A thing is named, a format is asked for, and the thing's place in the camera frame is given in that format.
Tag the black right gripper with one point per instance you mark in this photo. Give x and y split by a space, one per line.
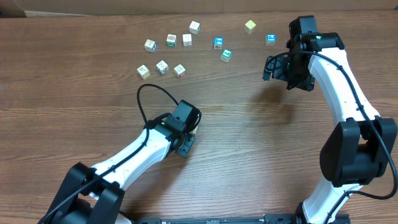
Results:
278 68

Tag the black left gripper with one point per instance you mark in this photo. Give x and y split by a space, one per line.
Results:
188 146

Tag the red edged bee block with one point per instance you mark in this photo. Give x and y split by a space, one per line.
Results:
180 71

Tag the yellow letter wooden block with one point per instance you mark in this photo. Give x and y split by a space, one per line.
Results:
143 71

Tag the red elephant wooden block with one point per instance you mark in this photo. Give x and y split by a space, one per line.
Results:
194 132

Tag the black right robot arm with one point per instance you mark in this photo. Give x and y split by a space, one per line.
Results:
359 148

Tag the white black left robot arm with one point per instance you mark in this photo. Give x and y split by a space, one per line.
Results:
95 194

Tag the white block near arm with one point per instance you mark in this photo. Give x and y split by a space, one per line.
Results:
162 67

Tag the far blue wooden block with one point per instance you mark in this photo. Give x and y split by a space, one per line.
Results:
270 40

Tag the far yellow wooden block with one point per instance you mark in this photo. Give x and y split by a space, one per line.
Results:
249 27

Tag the green top wooden block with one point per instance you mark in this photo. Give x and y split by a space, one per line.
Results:
226 55

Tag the blue top wooden block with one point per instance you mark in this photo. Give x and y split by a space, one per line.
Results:
218 43

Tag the green red wooden block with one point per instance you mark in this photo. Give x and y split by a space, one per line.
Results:
171 40

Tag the white blue wooden block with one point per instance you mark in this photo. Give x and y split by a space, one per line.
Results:
150 45

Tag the plain white wooden block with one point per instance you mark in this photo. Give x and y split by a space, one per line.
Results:
187 40

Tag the white block dark edge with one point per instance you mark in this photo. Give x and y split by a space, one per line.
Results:
194 27

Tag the cardboard backdrop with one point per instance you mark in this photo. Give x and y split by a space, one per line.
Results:
28 8

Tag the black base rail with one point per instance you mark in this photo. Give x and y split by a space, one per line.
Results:
214 221

